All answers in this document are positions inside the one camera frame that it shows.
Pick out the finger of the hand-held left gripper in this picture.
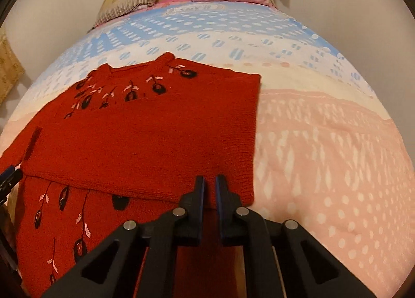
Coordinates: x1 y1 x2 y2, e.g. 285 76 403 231
0 165 24 204

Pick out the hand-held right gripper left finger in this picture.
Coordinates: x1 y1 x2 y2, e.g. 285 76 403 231
42 175 205 298

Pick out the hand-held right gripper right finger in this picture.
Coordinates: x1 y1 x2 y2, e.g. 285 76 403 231
216 174 377 298

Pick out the red knit sweater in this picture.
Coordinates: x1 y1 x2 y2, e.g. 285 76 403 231
0 52 262 298

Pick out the pink and blue dotted quilt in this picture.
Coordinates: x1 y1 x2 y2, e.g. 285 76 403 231
0 1 415 298

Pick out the beige floral curtain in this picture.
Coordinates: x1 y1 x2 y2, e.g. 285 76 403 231
0 27 26 105

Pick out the striped grey pillow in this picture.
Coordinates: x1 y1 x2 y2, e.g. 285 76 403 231
87 0 159 31

